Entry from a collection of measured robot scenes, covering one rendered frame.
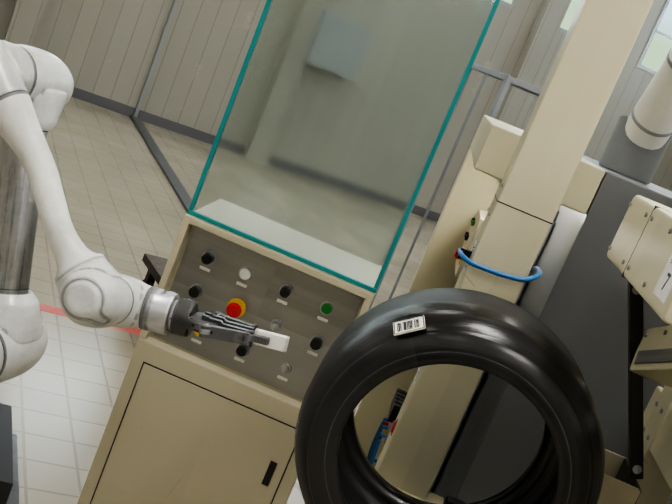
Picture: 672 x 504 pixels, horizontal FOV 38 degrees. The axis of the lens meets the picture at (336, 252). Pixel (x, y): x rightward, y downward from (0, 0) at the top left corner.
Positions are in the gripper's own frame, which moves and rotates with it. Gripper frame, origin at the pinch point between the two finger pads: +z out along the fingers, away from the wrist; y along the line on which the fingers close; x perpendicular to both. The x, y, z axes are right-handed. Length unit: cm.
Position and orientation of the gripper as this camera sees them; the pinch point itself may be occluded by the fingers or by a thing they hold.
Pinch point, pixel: (270, 340)
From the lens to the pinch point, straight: 198.3
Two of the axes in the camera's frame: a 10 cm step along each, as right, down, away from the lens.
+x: -2.3, 9.6, 1.9
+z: 9.7, 2.5, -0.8
